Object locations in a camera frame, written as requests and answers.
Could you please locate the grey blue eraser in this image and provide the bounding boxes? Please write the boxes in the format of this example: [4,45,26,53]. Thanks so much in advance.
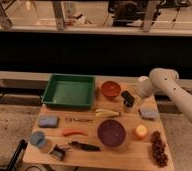
[139,106,158,119]

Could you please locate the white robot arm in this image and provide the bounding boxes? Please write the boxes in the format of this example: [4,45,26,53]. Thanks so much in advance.
[136,68,192,123]

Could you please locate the black toy object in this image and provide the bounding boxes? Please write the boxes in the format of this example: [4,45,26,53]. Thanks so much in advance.
[121,91,135,107]

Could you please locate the black bar at table edge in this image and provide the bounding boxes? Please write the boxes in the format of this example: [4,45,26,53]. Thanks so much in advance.
[6,139,27,171]

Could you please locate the blue sponge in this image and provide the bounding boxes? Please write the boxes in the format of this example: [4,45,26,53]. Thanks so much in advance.
[38,116,58,128]

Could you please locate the wooden board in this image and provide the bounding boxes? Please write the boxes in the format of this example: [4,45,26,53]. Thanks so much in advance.
[22,76,175,171]

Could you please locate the orange carrot toy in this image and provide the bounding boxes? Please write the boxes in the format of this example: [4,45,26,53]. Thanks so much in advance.
[61,129,88,136]

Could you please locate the green plastic tray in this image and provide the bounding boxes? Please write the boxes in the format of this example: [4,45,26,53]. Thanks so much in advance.
[42,74,95,109]

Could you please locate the dark red grape bunch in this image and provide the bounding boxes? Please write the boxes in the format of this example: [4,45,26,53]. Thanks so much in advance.
[151,131,168,167]

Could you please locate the black machine in background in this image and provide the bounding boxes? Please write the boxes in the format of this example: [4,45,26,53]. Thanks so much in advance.
[107,0,163,28]

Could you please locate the blue metal cup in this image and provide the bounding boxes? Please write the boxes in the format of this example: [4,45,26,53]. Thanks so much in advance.
[30,131,45,148]

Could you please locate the orange ceramic bowl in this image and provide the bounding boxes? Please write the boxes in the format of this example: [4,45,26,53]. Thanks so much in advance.
[101,81,121,98]

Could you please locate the small metal binder clip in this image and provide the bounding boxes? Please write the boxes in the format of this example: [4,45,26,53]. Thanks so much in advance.
[50,145,69,161]

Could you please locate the orange yellow ball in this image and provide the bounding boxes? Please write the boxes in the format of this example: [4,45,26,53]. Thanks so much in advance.
[134,125,148,140]

